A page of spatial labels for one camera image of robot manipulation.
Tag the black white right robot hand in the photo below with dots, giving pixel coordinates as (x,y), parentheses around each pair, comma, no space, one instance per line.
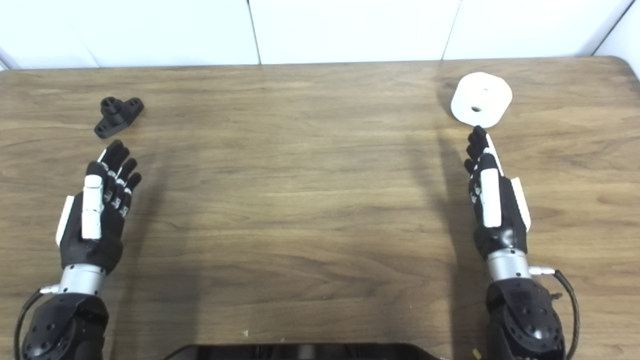
(502,230)

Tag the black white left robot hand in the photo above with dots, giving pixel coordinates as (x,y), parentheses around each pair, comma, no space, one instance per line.
(92,235)

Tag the black flanged holder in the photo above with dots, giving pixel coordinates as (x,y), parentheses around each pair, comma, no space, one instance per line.
(116,119)

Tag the round white plastic piece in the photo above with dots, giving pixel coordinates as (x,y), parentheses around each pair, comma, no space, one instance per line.
(492,97)

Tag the black robot torso edge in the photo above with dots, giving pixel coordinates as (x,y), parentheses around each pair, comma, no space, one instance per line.
(300,352)

